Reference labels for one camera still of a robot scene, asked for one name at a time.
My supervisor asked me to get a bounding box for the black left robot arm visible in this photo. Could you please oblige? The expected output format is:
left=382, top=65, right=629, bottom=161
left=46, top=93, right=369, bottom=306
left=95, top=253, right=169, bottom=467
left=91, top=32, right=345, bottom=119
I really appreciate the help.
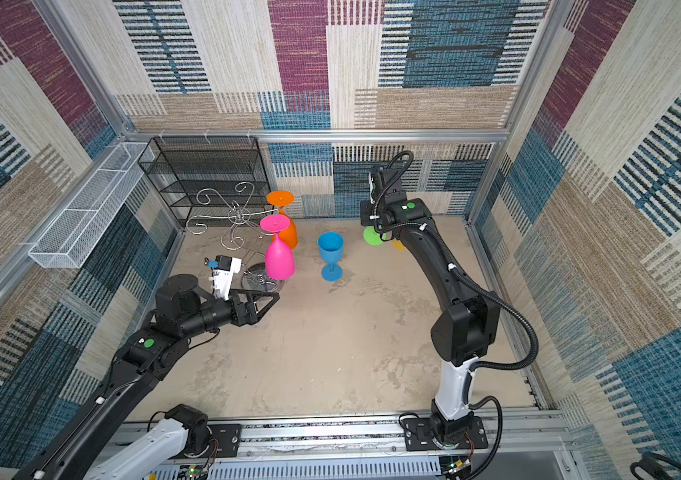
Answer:
left=14, top=274, right=280, bottom=479

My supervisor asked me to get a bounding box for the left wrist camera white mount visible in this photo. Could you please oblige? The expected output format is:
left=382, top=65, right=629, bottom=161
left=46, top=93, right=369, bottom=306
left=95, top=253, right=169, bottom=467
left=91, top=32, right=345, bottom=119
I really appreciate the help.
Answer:
left=204, top=255, right=242, bottom=300

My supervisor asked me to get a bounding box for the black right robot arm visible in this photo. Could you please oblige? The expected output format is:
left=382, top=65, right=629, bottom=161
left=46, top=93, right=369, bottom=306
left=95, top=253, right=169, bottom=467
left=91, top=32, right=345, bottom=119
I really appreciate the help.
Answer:
left=360, top=199, right=500, bottom=446

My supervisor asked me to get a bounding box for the green plastic wine glass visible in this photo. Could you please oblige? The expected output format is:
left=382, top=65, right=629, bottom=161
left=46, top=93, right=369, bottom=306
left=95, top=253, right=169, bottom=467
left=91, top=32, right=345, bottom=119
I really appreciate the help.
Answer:
left=364, top=226, right=385, bottom=246

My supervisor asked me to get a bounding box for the black corrugated cable conduit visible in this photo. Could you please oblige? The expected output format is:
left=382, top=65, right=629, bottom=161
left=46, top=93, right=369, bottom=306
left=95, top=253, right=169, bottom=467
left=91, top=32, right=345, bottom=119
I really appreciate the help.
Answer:
left=369, top=149, right=540, bottom=372

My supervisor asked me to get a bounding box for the pink plastic wine glass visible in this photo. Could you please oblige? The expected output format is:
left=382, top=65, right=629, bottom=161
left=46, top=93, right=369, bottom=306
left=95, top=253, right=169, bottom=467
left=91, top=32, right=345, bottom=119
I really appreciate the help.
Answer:
left=260, top=214, right=296, bottom=280

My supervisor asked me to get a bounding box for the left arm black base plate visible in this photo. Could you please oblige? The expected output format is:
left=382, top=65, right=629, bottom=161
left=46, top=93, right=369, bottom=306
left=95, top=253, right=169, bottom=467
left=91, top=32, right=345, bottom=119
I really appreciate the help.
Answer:
left=190, top=423, right=242, bottom=458

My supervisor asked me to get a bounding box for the aluminium front rail frame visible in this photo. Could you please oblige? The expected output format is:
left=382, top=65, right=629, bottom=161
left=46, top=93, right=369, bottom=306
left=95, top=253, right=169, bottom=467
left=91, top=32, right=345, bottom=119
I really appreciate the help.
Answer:
left=85, top=408, right=589, bottom=479

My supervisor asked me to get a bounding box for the chrome wire wine glass rack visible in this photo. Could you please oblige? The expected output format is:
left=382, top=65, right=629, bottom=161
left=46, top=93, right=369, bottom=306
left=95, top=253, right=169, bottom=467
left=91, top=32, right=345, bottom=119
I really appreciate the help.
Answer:
left=186, top=181, right=284, bottom=293

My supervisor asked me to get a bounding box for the orange plastic wine glass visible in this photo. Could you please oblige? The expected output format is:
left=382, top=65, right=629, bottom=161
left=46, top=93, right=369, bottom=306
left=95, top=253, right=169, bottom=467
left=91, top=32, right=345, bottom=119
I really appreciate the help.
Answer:
left=265, top=190, right=300, bottom=251

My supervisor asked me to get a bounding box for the blue plastic wine glass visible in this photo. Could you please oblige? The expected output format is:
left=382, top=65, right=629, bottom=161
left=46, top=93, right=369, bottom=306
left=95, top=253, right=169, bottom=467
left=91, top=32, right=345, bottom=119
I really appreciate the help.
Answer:
left=318, top=232, right=345, bottom=282

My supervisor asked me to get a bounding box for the yellow plastic wine glass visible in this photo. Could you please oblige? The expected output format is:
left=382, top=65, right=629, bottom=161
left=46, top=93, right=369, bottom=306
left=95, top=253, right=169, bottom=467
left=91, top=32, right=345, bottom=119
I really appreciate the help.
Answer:
left=392, top=239, right=407, bottom=251

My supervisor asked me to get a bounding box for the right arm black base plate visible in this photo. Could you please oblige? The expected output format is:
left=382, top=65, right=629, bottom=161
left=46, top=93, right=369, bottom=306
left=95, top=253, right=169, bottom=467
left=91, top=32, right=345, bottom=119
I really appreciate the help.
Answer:
left=398, top=412, right=489, bottom=451

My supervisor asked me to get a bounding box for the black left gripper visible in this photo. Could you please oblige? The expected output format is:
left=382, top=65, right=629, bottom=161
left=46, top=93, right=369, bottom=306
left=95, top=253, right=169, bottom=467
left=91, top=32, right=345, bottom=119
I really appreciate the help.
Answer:
left=179, top=287, right=278, bottom=342

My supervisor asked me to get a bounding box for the black wire shelf rack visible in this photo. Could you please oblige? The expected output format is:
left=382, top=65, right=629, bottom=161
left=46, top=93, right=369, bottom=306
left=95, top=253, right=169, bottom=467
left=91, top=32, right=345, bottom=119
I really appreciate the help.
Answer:
left=138, top=136, right=272, bottom=227

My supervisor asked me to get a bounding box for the white wire mesh basket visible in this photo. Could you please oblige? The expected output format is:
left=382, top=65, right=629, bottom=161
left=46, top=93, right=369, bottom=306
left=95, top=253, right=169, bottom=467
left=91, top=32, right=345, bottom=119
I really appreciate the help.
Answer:
left=28, top=142, right=146, bottom=269

